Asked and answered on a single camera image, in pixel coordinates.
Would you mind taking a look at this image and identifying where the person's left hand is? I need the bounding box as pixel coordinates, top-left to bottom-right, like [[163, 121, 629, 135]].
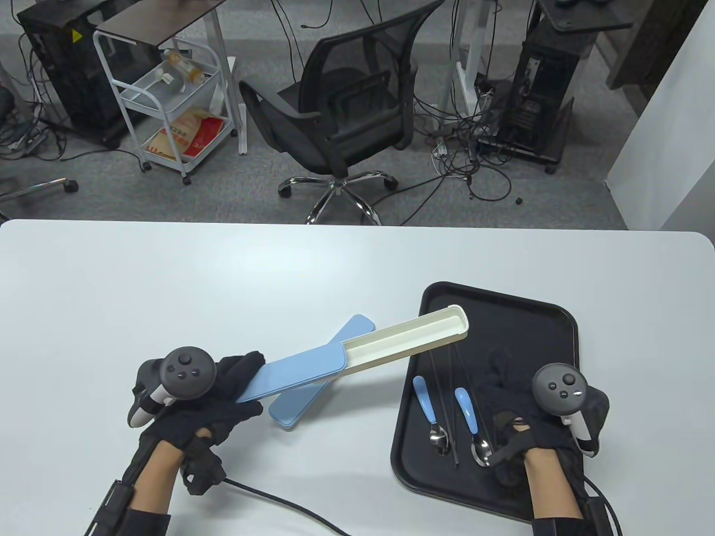
[[130, 351, 266, 447]]

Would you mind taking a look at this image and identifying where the person's right hand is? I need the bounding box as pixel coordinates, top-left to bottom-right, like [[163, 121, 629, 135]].
[[482, 351, 611, 485]]

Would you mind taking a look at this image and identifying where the blue lunch box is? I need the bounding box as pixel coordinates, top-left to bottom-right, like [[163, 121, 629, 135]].
[[268, 314, 376, 432], [236, 304, 469, 404]]

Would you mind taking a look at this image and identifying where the blue handled spoon utensil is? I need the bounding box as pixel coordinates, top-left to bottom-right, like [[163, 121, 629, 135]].
[[454, 387, 493, 468], [412, 376, 450, 456]]

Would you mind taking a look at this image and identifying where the person's right forearm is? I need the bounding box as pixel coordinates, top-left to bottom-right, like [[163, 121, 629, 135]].
[[522, 447, 590, 536]]

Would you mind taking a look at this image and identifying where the person's left forearm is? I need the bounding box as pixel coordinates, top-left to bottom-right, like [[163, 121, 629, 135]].
[[133, 440, 189, 536]]

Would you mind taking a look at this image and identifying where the grey hand controller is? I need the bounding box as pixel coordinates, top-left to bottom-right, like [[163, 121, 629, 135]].
[[532, 363, 595, 456], [130, 346, 216, 429]]

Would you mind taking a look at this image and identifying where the black glove sensor box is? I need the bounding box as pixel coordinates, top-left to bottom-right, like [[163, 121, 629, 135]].
[[182, 435, 227, 495]]

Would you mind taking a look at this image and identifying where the black plastic tray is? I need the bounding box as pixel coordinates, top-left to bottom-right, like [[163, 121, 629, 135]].
[[390, 281, 585, 525]]

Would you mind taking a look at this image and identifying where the red and orange bag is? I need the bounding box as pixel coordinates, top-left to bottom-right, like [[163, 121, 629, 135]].
[[146, 107, 227, 162]]

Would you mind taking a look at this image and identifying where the black mesh office chair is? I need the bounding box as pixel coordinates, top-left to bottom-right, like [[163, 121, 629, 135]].
[[239, 0, 445, 226]]

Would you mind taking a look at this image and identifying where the chrome chair leg with caster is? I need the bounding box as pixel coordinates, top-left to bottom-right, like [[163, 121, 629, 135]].
[[0, 178, 79, 204]]

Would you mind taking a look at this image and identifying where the white desk leg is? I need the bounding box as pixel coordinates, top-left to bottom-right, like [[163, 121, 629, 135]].
[[198, 11, 249, 156], [447, 0, 498, 112]]

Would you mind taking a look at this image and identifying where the white rolling cart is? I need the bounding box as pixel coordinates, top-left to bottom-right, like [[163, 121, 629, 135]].
[[92, 29, 238, 186]]

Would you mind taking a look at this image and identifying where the black computer tower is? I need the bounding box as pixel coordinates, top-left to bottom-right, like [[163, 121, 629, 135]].
[[17, 0, 163, 149], [492, 22, 576, 174]]

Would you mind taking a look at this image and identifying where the clear bottle orange liquid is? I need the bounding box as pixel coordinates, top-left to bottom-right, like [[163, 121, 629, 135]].
[[162, 49, 204, 85]]

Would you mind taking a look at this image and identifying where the brown desk top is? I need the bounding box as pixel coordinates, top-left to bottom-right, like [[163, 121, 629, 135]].
[[95, 0, 227, 48]]

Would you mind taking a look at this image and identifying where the dark brown cabinet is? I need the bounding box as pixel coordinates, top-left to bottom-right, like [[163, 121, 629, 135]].
[[606, 0, 707, 118]]

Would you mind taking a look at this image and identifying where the dark desk top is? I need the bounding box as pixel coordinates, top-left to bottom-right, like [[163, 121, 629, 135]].
[[536, 0, 635, 33]]

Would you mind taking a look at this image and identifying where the black glove cable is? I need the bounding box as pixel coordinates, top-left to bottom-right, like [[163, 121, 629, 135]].
[[581, 475, 625, 536], [222, 477, 354, 536]]

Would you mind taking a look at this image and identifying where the black wrist camera strap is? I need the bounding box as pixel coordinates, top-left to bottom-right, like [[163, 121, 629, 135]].
[[584, 497, 615, 536], [84, 479, 137, 536]]

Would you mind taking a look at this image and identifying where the tangle of black floor cables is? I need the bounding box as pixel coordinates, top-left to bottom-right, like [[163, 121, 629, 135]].
[[0, 33, 68, 162], [416, 73, 514, 202]]

